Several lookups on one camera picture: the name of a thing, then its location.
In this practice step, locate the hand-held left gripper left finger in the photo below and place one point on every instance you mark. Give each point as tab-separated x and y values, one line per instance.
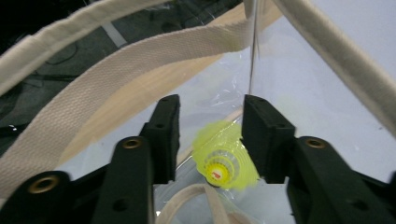
137	174

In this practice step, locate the clear plastic tote bag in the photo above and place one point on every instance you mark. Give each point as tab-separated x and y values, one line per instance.
124	71

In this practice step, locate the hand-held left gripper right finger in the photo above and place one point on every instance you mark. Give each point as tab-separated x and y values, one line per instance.
289	161

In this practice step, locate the yellow shuttlecock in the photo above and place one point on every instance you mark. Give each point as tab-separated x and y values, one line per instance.
224	155

